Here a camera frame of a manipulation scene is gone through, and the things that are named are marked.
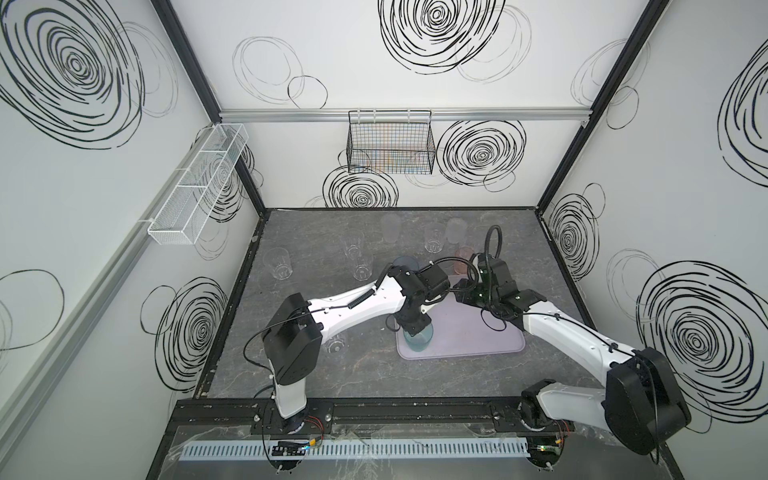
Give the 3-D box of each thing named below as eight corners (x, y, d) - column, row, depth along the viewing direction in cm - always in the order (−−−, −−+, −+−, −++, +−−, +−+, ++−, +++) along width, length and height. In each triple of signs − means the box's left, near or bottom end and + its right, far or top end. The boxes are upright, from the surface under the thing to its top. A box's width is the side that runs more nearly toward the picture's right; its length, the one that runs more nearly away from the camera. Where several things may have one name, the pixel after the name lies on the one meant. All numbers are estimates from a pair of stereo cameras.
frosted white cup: (377, 235, 115) (377, 220, 108) (390, 224, 118) (390, 210, 112) (391, 244, 112) (391, 230, 105) (403, 233, 115) (404, 218, 109)
